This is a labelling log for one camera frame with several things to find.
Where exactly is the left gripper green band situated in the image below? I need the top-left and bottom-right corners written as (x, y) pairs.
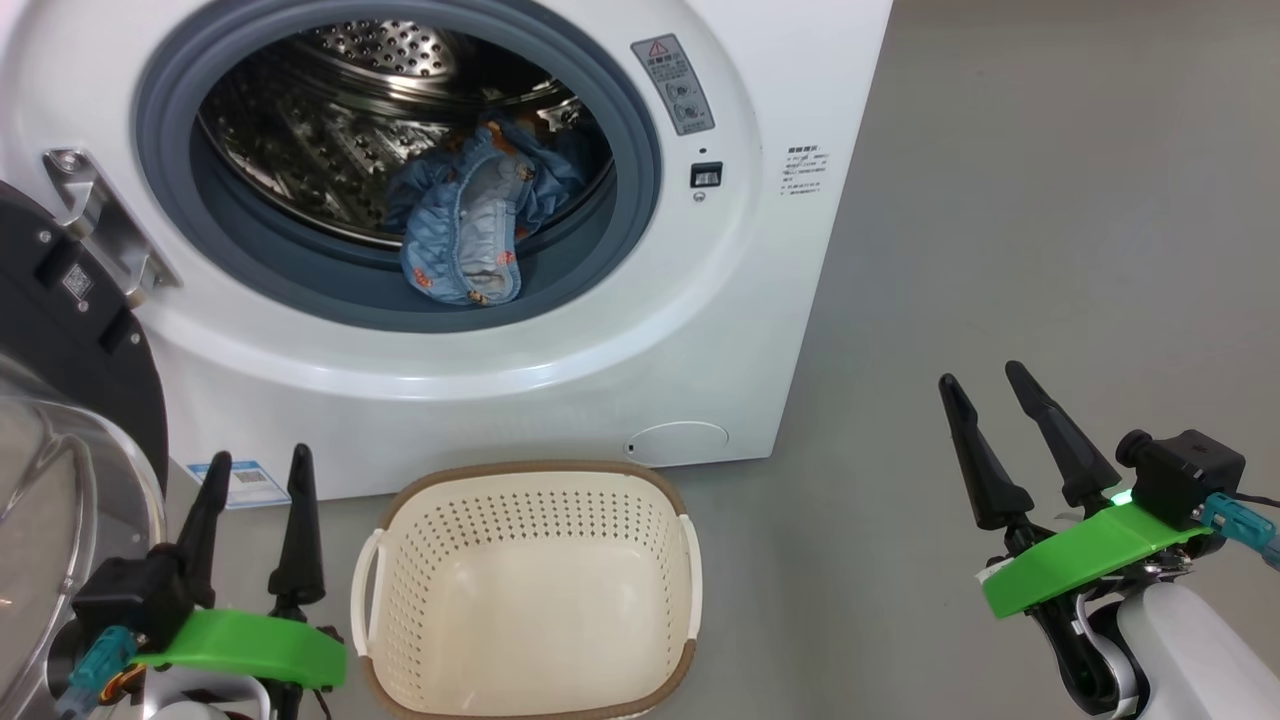
top-left (95, 444), bottom-right (348, 720)

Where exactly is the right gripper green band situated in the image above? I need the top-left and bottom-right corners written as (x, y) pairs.
top-left (938, 361), bottom-right (1216, 720)

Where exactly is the black rimmed glass washer door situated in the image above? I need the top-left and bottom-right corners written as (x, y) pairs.
top-left (0, 180), bottom-right (171, 720)

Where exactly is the cream perforated laundry basket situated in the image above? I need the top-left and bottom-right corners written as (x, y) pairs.
top-left (350, 460), bottom-right (703, 720)

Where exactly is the white front-load washing machine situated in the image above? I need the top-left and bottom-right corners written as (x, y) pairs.
top-left (0, 0), bottom-right (894, 501)

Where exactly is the grey rubber door gasket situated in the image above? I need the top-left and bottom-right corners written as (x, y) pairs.
top-left (135, 0), bottom-right (663, 334)

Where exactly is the blue energy label sticker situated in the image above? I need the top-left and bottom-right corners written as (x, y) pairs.
top-left (187, 460), bottom-right (291, 509)

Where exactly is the round white filter cover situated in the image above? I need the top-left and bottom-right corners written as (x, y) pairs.
top-left (628, 420), bottom-right (731, 469)

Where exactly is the printed text label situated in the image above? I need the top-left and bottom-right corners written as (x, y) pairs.
top-left (785, 145), bottom-right (831, 196)

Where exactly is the perforated steel washer drum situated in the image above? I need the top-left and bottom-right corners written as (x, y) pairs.
top-left (195, 20), bottom-right (613, 251)

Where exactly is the grey warning sticker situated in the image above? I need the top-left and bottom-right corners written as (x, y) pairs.
top-left (632, 35), bottom-right (716, 136)

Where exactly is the teal left camera connector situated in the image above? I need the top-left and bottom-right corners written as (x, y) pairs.
top-left (55, 628), bottom-right (136, 716)

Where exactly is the teal camera connector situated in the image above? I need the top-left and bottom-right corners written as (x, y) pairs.
top-left (1200, 492), bottom-right (1280, 573)
top-left (55, 628), bottom-right (136, 716)

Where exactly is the teal right camera connector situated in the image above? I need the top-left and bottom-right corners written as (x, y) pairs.
top-left (1200, 492), bottom-right (1280, 573)

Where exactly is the metal door hinge bracket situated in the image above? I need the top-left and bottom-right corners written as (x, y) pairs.
top-left (45, 148), bottom-right (181, 306)

